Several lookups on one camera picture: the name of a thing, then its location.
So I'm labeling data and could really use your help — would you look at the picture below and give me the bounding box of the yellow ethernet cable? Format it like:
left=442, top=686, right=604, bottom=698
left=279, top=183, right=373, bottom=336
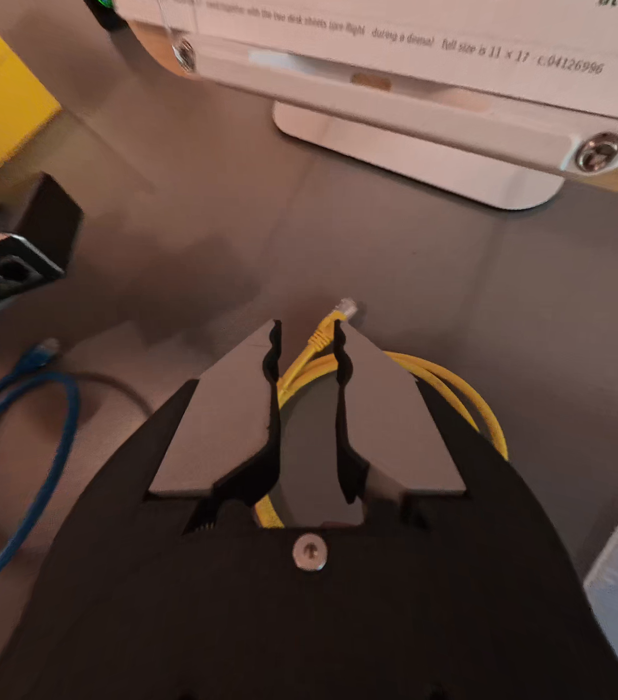
left=253, top=298, right=510, bottom=530

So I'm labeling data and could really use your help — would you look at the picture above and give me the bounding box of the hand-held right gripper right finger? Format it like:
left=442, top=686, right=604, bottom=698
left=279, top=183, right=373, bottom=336
left=333, top=319, right=468, bottom=516

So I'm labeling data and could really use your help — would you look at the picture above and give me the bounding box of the small black display device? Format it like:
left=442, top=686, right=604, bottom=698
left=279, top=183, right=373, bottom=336
left=84, top=0, right=129, bottom=31

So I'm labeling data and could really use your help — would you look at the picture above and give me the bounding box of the black network switch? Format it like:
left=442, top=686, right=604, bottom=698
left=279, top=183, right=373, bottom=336
left=0, top=172, right=84, bottom=320

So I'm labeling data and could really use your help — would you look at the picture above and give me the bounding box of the blue ethernet cable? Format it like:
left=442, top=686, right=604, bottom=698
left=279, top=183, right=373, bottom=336
left=0, top=298, right=82, bottom=610

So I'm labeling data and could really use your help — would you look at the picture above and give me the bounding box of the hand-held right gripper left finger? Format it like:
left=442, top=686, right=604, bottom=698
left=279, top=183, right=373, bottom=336
left=146, top=319, right=283, bottom=508

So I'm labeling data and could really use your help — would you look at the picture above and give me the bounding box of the printed instruction sheet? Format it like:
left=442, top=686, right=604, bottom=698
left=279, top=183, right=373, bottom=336
left=158, top=0, right=618, bottom=121

